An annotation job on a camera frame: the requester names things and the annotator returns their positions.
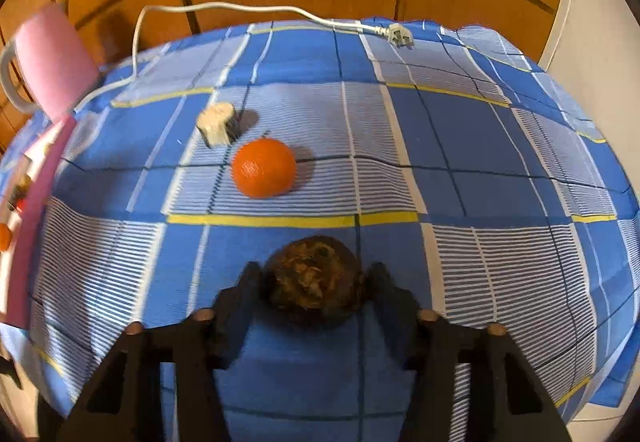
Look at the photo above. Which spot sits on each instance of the orange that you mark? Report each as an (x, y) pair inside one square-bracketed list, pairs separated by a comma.
[(264, 168), (4, 237)]

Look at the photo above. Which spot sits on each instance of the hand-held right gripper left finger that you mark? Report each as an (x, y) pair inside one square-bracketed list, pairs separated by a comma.
[(240, 317)]

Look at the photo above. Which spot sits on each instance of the brown kiwi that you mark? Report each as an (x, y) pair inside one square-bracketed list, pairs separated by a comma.
[(312, 279)]

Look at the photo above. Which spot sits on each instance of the grey mushroom toy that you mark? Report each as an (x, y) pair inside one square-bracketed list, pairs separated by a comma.
[(215, 122)]

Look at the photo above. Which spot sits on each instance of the blue plaid cloth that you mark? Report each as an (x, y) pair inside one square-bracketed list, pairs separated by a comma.
[(450, 147)]

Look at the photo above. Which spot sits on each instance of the pink tray with white inside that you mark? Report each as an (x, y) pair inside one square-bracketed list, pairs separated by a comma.
[(35, 222)]

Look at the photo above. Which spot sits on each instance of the red strawberry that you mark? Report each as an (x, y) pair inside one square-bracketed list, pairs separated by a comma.
[(20, 205)]

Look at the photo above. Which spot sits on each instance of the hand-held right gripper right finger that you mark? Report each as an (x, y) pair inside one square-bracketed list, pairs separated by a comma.
[(392, 317)]

